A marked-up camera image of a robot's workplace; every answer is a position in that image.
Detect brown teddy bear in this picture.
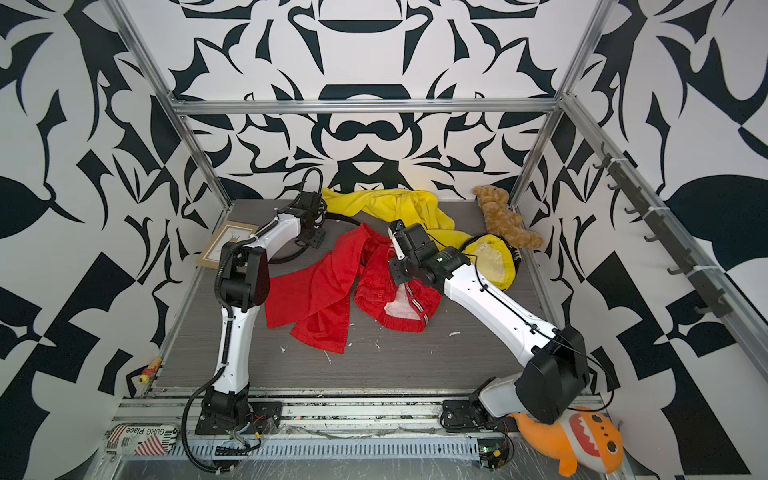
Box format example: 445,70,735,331
472,185,544,250

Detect red white printed box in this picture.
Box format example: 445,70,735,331
105,423,179,456

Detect small red yellow toy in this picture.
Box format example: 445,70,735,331
139,358,163,385

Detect black wall hook rack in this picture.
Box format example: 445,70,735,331
598,144,734,318

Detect red trousers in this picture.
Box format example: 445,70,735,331
264,224,442,354

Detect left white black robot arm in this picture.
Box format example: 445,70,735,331
202,192,327,429

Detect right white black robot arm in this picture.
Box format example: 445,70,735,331
388,220,589,425

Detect orange shark plush toy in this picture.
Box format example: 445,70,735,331
511,410,624,478

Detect white cable duct strip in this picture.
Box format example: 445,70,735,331
190,437,480,461

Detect yellow trousers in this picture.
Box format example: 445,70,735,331
323,189,514,290

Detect small green circuit board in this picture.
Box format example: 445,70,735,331
478,438,511,470

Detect wooden framed picture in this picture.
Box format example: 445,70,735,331
196,220,258,269

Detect black leather belt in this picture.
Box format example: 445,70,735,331
269,213,361,265

